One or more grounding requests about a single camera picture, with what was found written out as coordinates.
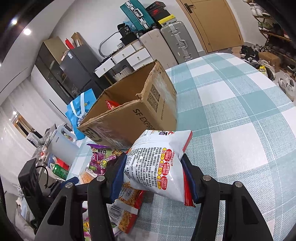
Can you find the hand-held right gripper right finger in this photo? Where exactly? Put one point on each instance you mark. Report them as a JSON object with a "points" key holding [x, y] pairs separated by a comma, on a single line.
{"points": [[190, 183]]}

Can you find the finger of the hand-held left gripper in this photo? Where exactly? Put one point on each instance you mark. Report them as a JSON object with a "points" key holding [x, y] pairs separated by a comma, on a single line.
{"points": [[70, 180]]}

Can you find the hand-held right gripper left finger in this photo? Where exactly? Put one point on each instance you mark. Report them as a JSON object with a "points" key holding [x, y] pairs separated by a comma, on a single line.
{"points": [[115, 183]]}

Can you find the purple candy packet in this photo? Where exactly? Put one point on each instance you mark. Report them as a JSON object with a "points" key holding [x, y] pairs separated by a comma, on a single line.
{"points": [[101, 160]]}

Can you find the noodle snack packet with barcode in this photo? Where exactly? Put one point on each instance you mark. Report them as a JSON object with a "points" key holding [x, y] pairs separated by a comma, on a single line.
{"points": [[126, 208]]}

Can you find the white snack packet red edge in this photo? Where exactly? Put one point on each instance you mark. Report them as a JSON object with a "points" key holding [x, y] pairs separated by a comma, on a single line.
{"points": [[157, 166]]}

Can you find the red chip packet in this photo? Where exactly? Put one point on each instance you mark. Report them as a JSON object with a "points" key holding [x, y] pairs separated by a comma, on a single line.
{"points": [[112, 105]]}

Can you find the green drink can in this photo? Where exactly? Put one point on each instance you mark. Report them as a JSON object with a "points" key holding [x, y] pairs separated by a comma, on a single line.
{"points": [[59, 172]]}

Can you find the noodle snack packet orange label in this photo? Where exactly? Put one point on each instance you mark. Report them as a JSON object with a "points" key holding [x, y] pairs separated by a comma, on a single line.
{"points": [[87, 178]]}

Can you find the small red box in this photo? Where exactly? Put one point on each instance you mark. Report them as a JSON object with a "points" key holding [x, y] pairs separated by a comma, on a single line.
{"points": [[63, 163]]}

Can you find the white curtain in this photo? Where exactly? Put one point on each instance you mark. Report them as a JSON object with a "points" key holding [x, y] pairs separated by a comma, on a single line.
{"points": [[13, 143]]}

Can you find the green purple snack packet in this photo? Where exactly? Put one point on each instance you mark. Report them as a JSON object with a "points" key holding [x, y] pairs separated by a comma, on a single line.
{"points": [[86, 228]]}

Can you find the blue cartoon tote bag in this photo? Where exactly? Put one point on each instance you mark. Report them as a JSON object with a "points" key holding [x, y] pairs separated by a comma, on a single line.
{"points": [[76, 120]]}

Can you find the teal checked tablecloth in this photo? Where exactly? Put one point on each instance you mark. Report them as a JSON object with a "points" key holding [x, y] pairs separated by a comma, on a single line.
{"points": [[231, 115]]}

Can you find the white woven basket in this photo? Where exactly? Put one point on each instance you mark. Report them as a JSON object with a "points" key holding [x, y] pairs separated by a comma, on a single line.
{"points": [[121, 74]]}

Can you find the dark glass-door cabinet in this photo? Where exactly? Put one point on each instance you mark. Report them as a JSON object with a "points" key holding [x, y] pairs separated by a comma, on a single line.
{"points": [[49, 67]]}

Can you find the grey refrigerator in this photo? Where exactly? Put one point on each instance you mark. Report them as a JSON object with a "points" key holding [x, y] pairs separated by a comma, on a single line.
{"points": [[81, 62]]}

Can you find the white drawer desk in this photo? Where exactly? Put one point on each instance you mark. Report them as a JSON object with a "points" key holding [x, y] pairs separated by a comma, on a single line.
{"points": [[138, 56]]}

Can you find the white sneakers pair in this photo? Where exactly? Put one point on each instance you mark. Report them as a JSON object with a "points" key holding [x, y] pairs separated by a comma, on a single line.
{"points": [[288, 85]]}

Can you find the white suitcase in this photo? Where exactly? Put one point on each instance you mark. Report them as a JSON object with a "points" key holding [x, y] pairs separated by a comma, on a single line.
{"points": [[159, 48]]}

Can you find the black sneakers pair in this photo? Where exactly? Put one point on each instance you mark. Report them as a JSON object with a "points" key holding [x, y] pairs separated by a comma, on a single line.
{"points": [[249, 54]]}

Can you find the black storage box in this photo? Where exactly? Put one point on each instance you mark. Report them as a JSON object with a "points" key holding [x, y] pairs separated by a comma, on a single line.
{"points": [[129, 39]]}

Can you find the small brown cardboard box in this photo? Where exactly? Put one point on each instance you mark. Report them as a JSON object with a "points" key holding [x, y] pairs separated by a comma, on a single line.
{"points": [[269, 60]]}

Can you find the silver suitcase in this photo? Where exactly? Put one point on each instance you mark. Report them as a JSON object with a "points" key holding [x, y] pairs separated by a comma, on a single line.
{"points": [[173, 34]]}

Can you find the recessed ceiling light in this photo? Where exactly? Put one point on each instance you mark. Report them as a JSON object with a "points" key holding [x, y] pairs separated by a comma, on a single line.
{"points": [[27, 31], [14, 22]]}

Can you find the black bag with tag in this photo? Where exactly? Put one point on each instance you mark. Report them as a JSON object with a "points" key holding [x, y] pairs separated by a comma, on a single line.
{"points": [[124, 29]]}

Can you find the blue plastic bag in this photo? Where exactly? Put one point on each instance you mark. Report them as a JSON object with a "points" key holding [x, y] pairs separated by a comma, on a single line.
{"points": [[129, 24]]}

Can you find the wooden door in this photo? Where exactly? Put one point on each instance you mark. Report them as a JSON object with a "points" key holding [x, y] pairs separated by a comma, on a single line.
{"points": [[215, 25]]}

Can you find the yellow black shoe box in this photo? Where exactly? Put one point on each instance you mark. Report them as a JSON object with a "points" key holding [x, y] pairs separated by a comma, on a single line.
{"points": [[167, 19]]}

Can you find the teal suitcase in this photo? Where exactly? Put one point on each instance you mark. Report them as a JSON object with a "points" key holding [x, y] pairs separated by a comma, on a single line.
{"points": [[136, 14]]}

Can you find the wooden shoe rack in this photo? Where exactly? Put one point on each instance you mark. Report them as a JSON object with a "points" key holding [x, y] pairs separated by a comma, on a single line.
{"points": [[276, 35]]}

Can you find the dark red shoe box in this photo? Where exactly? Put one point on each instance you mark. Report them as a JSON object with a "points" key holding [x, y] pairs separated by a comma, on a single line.
{"points": [[160, 14]]}

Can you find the rows of assorted shoes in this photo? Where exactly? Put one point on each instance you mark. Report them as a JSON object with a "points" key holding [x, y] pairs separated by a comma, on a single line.
{"points": [[268, 25]]}

